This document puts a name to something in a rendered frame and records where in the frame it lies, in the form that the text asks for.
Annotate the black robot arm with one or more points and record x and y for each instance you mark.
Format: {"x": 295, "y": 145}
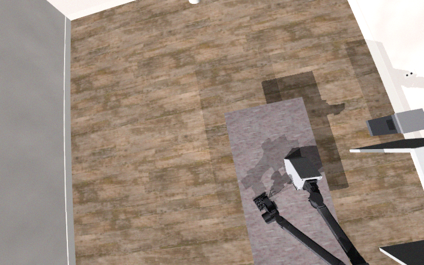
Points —
{"x": 316, "y": 201}

